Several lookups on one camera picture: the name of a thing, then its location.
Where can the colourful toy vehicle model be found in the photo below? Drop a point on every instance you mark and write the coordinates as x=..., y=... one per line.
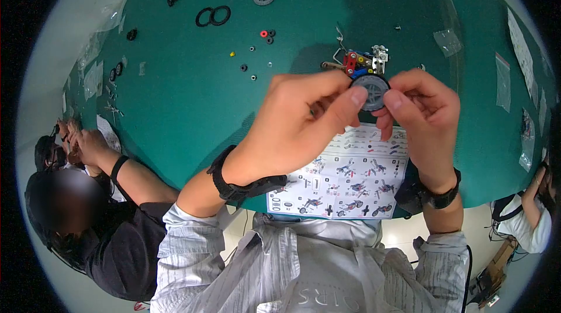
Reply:
x=357, y=61

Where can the person's right fingers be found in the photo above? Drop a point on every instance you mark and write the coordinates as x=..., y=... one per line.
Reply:
x=385, y=124

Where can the pile of small metal parts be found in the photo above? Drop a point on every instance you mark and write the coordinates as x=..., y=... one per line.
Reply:
x=112, y=105

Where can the white paper sheet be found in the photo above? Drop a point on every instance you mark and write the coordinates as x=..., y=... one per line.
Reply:
x=521, y=54

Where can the person's left fingers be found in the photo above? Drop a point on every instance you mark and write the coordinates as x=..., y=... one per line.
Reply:
x=322, y=109

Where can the person's right index finger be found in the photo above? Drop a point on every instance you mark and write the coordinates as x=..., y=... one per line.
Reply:
x=412, y=78

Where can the clear bag with dark parts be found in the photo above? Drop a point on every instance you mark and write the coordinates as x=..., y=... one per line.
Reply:
x=527, y=140

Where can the black wrist band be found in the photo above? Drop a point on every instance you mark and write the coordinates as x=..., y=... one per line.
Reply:
x=225, y=188
x=438, y=199

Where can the person's left hand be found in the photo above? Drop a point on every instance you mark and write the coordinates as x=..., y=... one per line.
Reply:
x=285, y=133

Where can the person's right thumb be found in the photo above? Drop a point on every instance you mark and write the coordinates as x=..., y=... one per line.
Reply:
x=399, y=107

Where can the small black wheel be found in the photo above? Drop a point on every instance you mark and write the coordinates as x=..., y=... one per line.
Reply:
x=119, y=68
x=112, y=74
x=131, y=34

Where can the grey wheel with black tyre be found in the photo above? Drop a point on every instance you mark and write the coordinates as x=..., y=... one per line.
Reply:
x=373, y=89

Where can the person's right hand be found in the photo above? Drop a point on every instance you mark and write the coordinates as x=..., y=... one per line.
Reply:
x=431, y=138

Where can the person's body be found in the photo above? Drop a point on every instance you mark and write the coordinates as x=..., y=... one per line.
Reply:
x=315, y=269

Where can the person's left thumb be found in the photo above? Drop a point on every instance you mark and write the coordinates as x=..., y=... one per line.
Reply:
x=339, y=113

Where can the bent metal wrench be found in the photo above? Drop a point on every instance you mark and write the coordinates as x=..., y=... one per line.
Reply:
x=338, y=46

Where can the clear plastic bag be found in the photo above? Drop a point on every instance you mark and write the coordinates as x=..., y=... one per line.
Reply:
x=503, y=83
x=447, y=42
x=109, y=19
x=93, y=80

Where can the printed instruction sheet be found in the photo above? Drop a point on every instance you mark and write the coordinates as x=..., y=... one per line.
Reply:
x=350, y=181

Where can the person's left index finger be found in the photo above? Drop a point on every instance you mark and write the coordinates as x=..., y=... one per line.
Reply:
x=313, y=81

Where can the small black plastic part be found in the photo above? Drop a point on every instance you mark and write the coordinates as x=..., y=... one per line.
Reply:
x=172, y=0

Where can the black rubber tyre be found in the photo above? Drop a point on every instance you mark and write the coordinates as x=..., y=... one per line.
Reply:
x=198, y=19
x=228, y=15

